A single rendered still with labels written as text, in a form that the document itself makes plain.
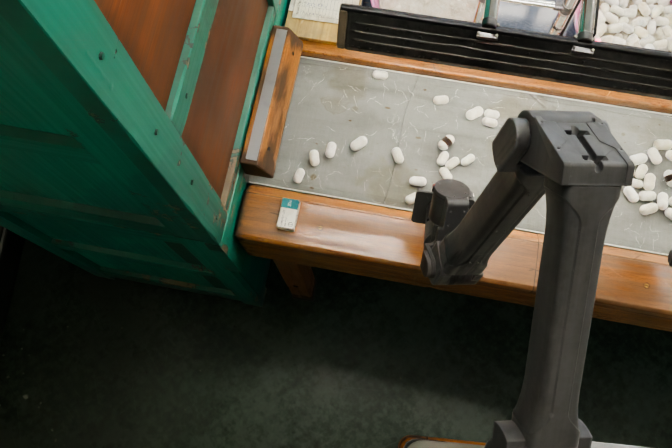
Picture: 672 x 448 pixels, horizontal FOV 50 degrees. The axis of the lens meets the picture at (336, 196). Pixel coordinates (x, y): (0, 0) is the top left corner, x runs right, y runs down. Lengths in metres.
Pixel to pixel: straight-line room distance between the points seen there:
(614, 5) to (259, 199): 0.87
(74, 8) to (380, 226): 0.87
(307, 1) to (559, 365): 1.03
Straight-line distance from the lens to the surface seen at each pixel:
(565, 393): 0.83
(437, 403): 2.14
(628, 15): 1.72
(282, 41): 1.45
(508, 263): 1.42
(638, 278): 1.48
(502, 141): 0.82
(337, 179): 1.46
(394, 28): 1.19
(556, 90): 1.56
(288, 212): 1.40
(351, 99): 1.52
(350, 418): 2.12
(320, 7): 1.58
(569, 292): 0.78
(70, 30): 0.68
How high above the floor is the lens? 2.12
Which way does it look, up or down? 73 degrees down
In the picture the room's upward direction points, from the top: 6 degrees counter-clockwise
